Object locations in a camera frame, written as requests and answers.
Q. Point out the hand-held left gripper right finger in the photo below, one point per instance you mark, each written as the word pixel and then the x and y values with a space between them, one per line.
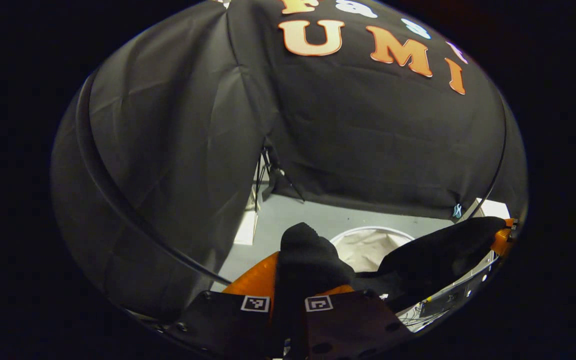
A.
pixel 353 325

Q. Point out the black tripod stand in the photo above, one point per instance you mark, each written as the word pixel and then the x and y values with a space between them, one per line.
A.
pixel 280 172

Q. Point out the grey metal equipment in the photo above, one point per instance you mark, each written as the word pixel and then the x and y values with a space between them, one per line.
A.
pixel 448 297

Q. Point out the black knit jacket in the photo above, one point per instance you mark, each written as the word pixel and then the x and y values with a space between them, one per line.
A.
pixel 308 260

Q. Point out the small blue clip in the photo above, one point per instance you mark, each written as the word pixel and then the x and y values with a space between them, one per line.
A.
pixel 457 210

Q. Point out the white laundry hamper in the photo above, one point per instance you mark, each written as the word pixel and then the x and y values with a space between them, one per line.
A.
pixel 368 247

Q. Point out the black clothes rack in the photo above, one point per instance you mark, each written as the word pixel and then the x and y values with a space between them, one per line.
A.
pixel 218 279

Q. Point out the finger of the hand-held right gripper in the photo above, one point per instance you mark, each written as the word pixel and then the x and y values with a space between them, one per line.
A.
pixel 502 240

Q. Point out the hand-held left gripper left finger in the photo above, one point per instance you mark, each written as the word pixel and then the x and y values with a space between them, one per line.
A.
pixel 228 330

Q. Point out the black backdrop cloth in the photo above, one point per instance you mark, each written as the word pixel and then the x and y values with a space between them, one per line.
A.
pixel 368 140

